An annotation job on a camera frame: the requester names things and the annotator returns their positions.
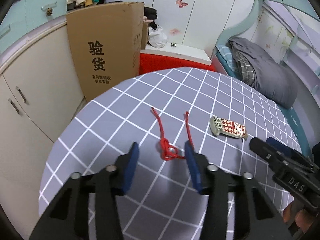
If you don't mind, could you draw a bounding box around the grey plaid bed sheet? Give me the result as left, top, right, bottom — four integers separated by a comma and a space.
39, 67, 299, 239

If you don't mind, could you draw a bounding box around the white low cabinet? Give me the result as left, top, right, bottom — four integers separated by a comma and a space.
1, 23, 84, 239

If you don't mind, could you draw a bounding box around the mint green drawer unit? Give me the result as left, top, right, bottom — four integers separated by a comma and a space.
1, 0, 67, 53

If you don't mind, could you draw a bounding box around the grey folded blanket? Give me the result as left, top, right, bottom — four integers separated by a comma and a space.
215, 37, 298, 109

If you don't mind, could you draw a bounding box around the white bag on shelf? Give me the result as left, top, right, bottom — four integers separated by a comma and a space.
148, 25, 168, 48

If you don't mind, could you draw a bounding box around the mint green bed headboard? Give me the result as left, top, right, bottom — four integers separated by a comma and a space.
213, 0, 319, 157

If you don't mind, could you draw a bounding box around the person's right hand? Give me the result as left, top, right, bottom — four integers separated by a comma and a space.
283, 200, 315, 232

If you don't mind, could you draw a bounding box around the red storage box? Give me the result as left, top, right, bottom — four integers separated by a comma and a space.
139, 53, 216, 75

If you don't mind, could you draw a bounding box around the large cardboard box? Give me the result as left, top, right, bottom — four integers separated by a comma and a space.
66, 2, 144, 101

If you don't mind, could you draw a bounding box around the red white snack wrapper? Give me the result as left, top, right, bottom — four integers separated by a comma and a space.
209, 116, 248, 140

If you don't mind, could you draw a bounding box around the pink butterfly wall sticker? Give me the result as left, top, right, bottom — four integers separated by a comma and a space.
176, 0, 189, 8

